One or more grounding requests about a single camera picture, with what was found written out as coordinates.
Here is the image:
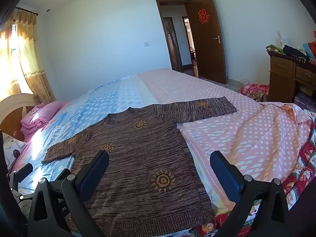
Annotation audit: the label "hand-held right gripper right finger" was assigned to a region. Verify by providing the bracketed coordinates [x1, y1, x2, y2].
[210, 150, 290, 237]

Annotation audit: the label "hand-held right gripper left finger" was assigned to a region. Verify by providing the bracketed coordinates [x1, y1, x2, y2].
[28, 150, 110, 237]

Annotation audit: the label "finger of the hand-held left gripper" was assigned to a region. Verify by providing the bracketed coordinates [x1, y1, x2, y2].
[8, 163, 34, 198]

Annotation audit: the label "brown knitted sun-pattern sweater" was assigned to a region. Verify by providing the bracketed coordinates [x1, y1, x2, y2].
[41, 97, 237, 234]

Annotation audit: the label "white printed pillow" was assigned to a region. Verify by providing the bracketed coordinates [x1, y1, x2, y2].
[2, 132, 29, 171]

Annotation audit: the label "bed with patterned sheet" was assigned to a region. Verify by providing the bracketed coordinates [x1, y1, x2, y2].
[10, 68, 316, 237]

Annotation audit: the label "folded pink blanket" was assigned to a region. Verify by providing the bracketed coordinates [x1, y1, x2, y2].
[20, 101, 62, 136]

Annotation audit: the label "cream wooden headboard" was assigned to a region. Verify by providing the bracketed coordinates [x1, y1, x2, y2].
[0, 93, 37, 134]

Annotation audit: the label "red printed quilt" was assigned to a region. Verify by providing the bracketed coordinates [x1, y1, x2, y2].
[188, 111, 316, 237]

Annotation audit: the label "red patterned cloth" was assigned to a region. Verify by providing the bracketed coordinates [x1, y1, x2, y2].
[241, 83, 269, 102]

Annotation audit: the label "yellow patterned curtain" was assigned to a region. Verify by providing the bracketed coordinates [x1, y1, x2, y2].
[0, 7, 56, 104]

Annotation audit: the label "dark purple box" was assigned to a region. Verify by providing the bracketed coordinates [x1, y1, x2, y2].
[294, 91, 316, 111]

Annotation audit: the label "brown wooden desk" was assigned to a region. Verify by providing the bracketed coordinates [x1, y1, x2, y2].
[268, 50, 316, 104]

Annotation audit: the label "brown wooden door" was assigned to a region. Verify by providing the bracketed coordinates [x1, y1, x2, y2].
[185, 0, 227, 85]

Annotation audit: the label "green cloth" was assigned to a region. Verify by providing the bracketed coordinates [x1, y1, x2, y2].
[266, 44, 284, 54]

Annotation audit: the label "black bag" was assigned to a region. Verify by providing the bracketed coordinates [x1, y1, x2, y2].
[283, 45, 310, 62]

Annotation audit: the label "colourful bags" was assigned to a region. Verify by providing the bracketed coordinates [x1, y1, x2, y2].
[302, 41, 316, 65]

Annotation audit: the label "red paper door decoration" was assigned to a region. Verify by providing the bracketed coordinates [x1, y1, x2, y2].
[197, 8, 210, 24]

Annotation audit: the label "dark curtain rod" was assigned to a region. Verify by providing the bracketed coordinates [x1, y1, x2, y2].
[15, 6, 40, 16]

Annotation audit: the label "brown door frame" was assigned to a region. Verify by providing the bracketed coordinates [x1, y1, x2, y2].
[155, 0, 198, 77]

